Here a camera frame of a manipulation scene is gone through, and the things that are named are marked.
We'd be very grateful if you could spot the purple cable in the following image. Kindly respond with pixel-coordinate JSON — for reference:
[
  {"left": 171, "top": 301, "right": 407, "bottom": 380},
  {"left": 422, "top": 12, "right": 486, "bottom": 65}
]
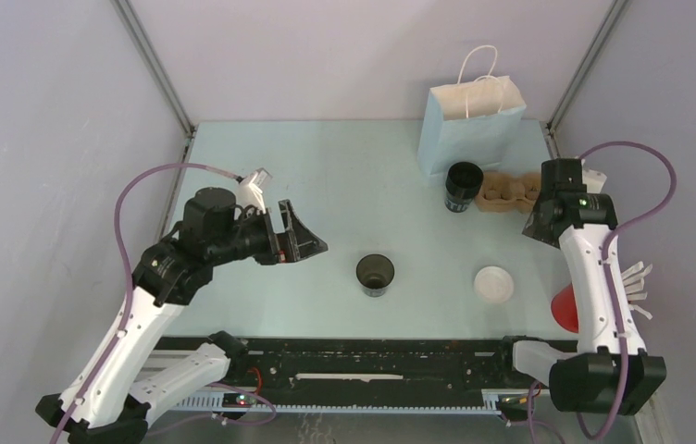
[
  {"left": 47, "top": 162, "right": 278, "bottom": 444},
  {"left": 526, "top": 141, "right": 677, "bottom": 442}
]

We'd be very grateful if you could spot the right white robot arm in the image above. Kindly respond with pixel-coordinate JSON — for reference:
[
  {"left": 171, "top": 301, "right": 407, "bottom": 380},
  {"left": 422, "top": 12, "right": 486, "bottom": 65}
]
[{"left": 493, "top": 185, "right": 666, "bottom": 415}]

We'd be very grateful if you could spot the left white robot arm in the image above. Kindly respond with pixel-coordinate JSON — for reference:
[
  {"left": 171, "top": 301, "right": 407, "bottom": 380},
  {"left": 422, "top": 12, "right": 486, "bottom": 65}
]
[{"left": 36, "top": 188, "right": 328, "bottom": 443}]

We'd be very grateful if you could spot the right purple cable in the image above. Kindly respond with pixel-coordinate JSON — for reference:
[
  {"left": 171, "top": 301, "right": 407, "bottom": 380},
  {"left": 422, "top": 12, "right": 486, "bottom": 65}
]
[{"left": 526, "top": 141, "right": 677, "bottom": 442}]

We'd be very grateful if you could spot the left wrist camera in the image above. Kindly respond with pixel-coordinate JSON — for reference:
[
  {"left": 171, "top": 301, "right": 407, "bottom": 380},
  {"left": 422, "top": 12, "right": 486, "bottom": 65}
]
[{"left": 236, "top": 167, "right": 272, "bottom": 214}]

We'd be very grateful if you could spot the black paper coffee cup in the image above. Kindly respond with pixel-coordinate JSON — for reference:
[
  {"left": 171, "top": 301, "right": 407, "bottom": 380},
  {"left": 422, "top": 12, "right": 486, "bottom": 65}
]
[{"left": 355, "top": 253, "right": 395, "bottom": 298}]

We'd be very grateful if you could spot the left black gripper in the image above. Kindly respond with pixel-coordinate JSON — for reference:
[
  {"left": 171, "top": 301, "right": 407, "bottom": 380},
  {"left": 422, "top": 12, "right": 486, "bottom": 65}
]
[{"left": 210, "top": 199, "right": 328, "bottom": 265}]

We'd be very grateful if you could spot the red cup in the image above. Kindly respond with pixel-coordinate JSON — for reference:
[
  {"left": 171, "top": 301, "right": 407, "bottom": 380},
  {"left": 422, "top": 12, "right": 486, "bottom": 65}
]
[{"left": 550, "top": 285, "right": 579, "bottom": 333}]

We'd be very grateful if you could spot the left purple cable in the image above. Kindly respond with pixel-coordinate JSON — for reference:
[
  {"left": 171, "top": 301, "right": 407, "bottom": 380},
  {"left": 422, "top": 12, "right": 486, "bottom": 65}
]
[{"left": 47, "top": 162, "right": 278, "bottom": 444}]

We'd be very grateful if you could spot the white plastic lid on table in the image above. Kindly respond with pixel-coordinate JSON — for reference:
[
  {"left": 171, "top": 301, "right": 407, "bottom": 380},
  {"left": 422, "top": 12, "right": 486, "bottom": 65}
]
[{"left": 473, "top": 265, "right": 515, "bottom": 303}]

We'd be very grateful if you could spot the brown cardboard cup carrier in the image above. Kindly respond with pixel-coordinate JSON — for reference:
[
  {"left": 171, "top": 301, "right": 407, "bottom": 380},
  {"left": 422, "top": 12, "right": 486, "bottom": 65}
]
[{"left": 474, "top": 171, "right": 541, "bottom": 215}]

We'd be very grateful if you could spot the light blue paper bag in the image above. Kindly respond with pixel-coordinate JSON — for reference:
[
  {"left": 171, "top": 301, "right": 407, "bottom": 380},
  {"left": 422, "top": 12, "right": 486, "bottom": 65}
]
[{"left": 417, "top": 44, "right": 527, "bottom": 186}]

